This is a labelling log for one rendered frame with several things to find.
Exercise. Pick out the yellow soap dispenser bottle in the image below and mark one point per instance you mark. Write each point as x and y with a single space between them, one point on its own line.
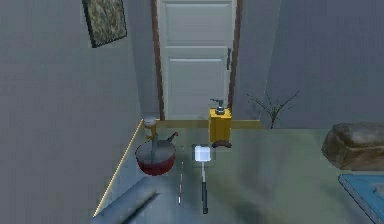
220 128

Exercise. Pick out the small dark brown dish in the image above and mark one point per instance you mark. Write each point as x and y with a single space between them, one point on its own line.
222 144

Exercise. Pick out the pepper shaker with silver cap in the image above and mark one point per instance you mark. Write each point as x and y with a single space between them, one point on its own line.
150 128

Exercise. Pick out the white panelled room door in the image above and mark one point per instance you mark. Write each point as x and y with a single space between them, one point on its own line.
196 60

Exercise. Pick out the red pan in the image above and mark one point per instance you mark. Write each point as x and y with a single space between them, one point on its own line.
155 158

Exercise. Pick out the bare twig house plant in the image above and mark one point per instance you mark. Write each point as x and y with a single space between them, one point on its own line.
272 108

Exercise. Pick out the grey paper towel roll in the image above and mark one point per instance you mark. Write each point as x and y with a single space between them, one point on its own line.
125 205

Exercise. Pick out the brown bread loaf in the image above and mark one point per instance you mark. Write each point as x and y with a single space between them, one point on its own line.
356 146

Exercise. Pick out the blue book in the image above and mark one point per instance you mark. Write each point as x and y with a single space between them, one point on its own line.
365 193

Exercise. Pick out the framed wall picture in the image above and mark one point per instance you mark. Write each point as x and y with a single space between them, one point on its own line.
105 20

